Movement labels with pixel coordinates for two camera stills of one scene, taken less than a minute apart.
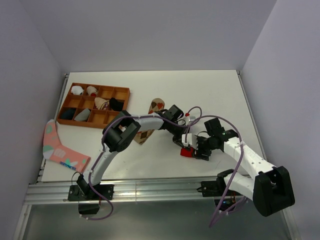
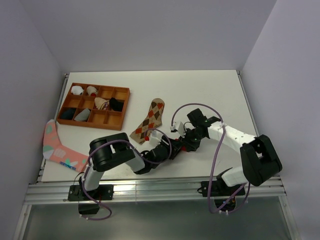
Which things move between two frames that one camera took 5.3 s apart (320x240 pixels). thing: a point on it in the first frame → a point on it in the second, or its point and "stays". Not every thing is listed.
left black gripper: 178,140 → 175,148
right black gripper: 198,153 → 189,146
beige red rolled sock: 91,90 stays
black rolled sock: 115,105 stays
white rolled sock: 77,90 stays
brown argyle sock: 156,105 stays
